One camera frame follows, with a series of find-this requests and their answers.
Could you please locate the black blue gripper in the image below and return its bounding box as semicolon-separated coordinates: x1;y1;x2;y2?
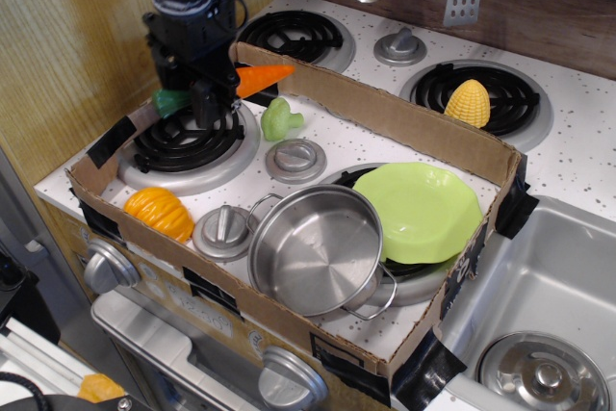
142;0;240;128

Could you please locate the orange plastic toy carrot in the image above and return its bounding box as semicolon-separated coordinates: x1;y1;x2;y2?
152;64;295;118

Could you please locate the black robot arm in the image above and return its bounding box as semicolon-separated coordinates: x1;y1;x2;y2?
142;0;240;129

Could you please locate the light green plastic plate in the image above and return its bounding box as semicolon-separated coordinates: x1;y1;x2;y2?
353;163;483;265

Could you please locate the front left stove burner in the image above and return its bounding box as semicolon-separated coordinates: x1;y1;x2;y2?
117;104;261;196

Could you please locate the green toy broccoli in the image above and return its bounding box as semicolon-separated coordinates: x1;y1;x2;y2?
260;97;304;141

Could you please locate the back left stove burner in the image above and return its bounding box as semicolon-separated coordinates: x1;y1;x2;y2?
238;10;355;73

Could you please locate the silver stovetop knob centre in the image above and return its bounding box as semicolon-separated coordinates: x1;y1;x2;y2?
265;139;327;184

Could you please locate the silver stovetop knob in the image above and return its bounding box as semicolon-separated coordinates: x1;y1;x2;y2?
265;139;327;184
192;205;258;263
373;27;427;66

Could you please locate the orange toy pumpkin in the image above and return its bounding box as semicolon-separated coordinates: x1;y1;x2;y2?
123;187;194;243

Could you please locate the silver stovetop knob front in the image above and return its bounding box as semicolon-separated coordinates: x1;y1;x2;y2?
192;205;258;263

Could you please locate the brown cardboard fence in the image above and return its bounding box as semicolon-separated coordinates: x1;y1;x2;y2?
67;63;536;409

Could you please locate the silver oven knob left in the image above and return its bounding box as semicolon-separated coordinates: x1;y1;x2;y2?
84;238;141;295

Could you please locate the silver oven knob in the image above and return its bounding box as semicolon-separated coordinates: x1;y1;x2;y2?
258;346;329;411
84;238;141;295

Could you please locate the stainless steel pot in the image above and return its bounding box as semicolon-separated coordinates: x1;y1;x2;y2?
247;184;398;321

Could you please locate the silver stovetop knob back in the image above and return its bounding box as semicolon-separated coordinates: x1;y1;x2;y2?
373;27;427;66

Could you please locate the yellow toy corn cob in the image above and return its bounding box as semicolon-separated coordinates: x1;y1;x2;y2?
445;79;491;128

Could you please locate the silver oven knob right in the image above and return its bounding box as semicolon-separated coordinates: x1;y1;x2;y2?
258;346;329;411

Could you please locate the orange object bottom left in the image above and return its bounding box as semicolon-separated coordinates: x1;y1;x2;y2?
77;373;126;403

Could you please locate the back right stove burner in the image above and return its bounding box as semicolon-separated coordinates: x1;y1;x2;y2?
399;59;553;153

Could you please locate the silver toy sink basin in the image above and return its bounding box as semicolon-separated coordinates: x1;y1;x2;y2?
392;194;616;411

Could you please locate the silver pot lid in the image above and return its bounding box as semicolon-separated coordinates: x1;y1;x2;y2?
475;331;612;410

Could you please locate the silver oven door handle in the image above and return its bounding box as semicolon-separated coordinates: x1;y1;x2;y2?
91;291;266;410

